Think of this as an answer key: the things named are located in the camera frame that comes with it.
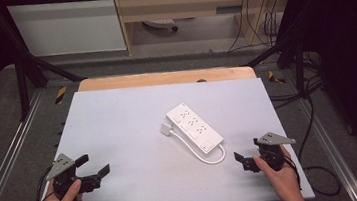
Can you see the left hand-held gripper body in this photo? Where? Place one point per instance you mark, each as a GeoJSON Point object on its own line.
{"type": "Point", "coordinates": [62, 166]}

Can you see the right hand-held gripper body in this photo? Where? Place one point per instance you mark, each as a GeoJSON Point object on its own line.
{"type": "Point", "coordinates": [274, 152]}

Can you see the person's right hand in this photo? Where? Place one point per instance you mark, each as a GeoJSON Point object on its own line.
{"type": "Point", "coordinates": [285, 183]}

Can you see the white power strip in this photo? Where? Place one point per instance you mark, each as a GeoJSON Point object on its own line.
{"type": "Point", "coordinates": [194, 127]}

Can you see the yellow black tape strip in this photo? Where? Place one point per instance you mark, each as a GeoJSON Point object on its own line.
{"type": "Point", "coordinates": [61, 94]}
{"type": "Point", "coordinates": [275, 78]}

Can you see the white power plug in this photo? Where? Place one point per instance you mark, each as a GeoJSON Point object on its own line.
{"type": "Point", "coordinates": [166, 129]}

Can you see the wooden table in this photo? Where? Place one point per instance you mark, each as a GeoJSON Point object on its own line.
{"type": "Point", "coordinates": [164, 79]}

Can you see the black curtain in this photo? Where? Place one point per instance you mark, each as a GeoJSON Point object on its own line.
{"type": "Point", "coordinates": [353, 62]}

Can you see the white cabinet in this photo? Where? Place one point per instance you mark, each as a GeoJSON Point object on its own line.
{"type": "Point", "coordinates": [65, 28]}

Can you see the white chair base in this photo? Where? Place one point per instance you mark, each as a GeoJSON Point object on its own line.
{"type": "Point", "coordinates": [160, 23]}

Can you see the light wooden desk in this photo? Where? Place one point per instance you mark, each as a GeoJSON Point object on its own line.
{"type": "Point", "coordinates": [176, 6]}

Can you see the aluminium floor rail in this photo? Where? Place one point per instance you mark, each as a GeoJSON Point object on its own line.
{"type": "Point", "coordinates": [8, 155]}
{"type": "Point", "coordinates": [334, 151]}

